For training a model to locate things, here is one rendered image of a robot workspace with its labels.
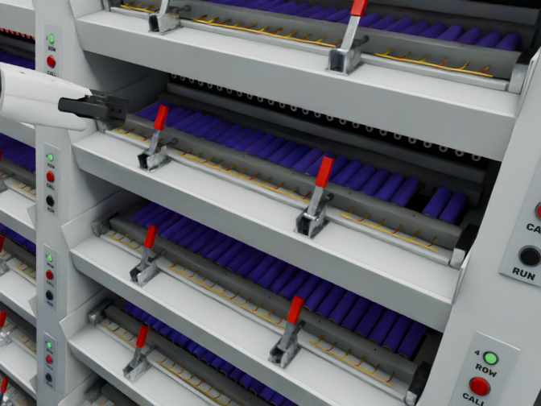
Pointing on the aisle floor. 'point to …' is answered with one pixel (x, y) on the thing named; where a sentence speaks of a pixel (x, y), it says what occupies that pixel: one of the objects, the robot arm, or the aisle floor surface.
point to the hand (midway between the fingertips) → (103, 105)
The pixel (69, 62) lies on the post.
